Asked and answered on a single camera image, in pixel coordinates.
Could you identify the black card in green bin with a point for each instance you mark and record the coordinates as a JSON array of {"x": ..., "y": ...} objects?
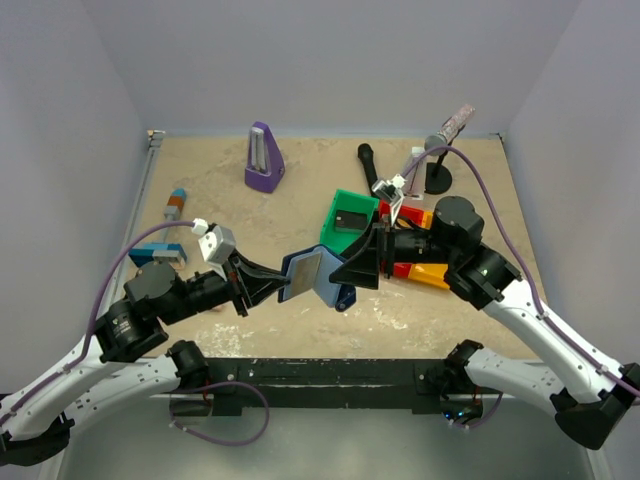
[{"x": 350, "y": 222}]

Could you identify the silver credit card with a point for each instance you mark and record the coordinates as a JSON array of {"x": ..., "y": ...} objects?
[{"x": 302, "y": 272}]

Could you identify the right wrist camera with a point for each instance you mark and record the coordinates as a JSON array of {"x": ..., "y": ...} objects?
[{"x": 391, "y": 192}]

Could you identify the black microphone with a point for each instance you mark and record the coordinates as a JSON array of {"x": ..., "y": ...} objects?
[{"x": 365, "y": 155}]

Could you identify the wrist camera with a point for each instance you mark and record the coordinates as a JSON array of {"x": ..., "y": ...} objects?
[
  {"x": 215, "y": 243},
  {"x": 391, "y": 192}
]

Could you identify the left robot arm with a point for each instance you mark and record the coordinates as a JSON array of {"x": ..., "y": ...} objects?
[{"x": 106, "y": 367}]

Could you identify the purple metronome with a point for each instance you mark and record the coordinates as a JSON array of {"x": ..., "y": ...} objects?
[{"x": 265, "y": 166}]

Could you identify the blue card holder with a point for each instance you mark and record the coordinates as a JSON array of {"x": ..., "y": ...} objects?
[{"x": 336, "y": 296}]

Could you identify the red bin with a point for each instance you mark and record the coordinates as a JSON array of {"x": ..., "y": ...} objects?
[{"x": 406, "y": 218}]

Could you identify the orange bin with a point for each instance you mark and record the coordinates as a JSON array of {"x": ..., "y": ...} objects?
[{"x": 429, "y": 274}]

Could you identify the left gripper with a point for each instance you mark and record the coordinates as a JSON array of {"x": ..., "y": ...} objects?
[{"x": 238, "y": 285}]

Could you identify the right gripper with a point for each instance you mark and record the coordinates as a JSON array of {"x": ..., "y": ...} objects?
[{"x": 383, "y": 248}]

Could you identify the black microphone stand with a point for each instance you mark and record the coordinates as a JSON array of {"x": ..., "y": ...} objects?
[{"x": 438, "y": 178}]

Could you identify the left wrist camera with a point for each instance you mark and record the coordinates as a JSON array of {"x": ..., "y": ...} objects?
[{"x": 215, "y": 243}]

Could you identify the clear metronome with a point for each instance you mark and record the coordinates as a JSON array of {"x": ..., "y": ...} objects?
[{"x": 415, "y": 180}]

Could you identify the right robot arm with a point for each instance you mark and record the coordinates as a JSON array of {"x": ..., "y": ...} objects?
[{"x": 584, "y": 390}]

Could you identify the silver microphone on stand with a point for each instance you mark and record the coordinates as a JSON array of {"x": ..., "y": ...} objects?
[{"x": 450, "y": 129}]

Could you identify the blue grey toy tool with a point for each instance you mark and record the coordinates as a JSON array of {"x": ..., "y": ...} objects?
[{"x": 161, "y": 249}]

